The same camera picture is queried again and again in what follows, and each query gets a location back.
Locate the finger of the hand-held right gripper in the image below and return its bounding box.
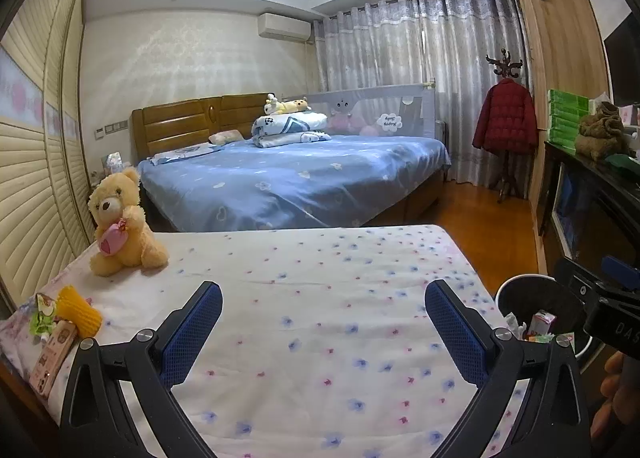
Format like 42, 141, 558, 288
601, 255, 640, 296
552, 257, 603, 307

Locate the yellow foam fruit net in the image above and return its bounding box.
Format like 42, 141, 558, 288
56, 285, 104, 339

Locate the brown fuzzy cloth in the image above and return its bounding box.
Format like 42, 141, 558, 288
574, 102, 632, 161

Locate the pink plush toy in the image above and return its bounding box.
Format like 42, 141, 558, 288
327, 110, 381, 136

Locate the white floral bed sheet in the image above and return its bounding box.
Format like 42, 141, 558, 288
0, 224, 551, 458

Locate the green snack wrapper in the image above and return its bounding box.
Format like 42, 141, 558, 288
29, 293, 62, 337

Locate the blue printed pillow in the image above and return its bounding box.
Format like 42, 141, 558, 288
149, 144, 226, 165

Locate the folded printed blanket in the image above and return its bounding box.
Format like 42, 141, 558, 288
251, 114, 332, 149

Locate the wooden headboard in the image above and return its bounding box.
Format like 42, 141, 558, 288
131, 92, 281, 161

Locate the white paper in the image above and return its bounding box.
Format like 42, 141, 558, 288
504, 313, 527, 339

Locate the pink printed carton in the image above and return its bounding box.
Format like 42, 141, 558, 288
28, 320, 79, 398

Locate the wall switch panel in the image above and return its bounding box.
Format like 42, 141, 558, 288
94, 121, 129, 139

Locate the white air conditioner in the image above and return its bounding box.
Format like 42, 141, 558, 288
257, 12, 312, 42

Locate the stack of green packets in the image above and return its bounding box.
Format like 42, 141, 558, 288
546, 88, 591, 155

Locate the tall wooden cabinet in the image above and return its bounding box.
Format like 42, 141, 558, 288
510, 0, 613, 239

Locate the grey bed guard rail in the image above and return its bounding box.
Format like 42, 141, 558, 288
305, 82, 438, 141

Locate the yellow plush toy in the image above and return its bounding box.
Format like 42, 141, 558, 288
264, 94, 312, 116

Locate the bed with blue sheet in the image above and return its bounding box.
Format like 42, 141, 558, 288
137, 134, 452, 233

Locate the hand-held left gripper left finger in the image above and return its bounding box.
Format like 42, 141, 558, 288
60, 280, 223, 458

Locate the black waste bin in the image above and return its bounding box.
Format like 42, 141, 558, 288
495, 275, 596, 374

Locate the dark glass-front cabinet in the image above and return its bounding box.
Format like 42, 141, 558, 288
537, 140, 640, 283

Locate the grey patterned curtain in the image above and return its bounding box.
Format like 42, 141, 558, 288
312, 0, 531, 186

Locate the yellow teddy bear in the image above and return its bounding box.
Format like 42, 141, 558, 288
89, 168, 170, 277

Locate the red padded jacket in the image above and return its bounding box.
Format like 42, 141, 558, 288
472, 78, 540, 156

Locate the wooden coat rack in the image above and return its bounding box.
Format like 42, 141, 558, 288
485, 50, 525, 203

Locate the small red white carton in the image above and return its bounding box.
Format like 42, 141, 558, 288
530, 310, 557, 337

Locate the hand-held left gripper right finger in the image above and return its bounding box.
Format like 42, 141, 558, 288
424, 279, 587, 458

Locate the cream louvred wardrobe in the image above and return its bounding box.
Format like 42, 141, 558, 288
0, 0, 101, 289

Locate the person's right hand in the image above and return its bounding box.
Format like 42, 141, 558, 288
592, 352, 640, 441

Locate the black television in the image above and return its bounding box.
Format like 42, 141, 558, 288
602, 12, 640, 106

